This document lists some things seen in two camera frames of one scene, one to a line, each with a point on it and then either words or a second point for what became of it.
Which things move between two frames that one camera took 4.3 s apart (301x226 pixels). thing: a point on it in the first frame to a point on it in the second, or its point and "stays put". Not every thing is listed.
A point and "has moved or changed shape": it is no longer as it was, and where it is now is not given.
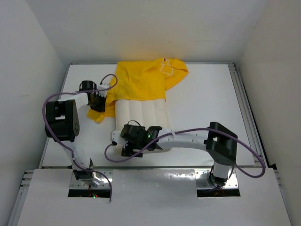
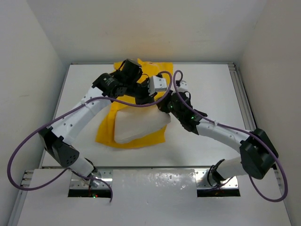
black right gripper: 128,149 to 162,105
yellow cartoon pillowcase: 140,80 has moved or changed shape
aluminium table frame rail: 255,140 stays put
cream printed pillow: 146,112 stays put
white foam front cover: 155,197 stays put
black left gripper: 101,108 to 146,99
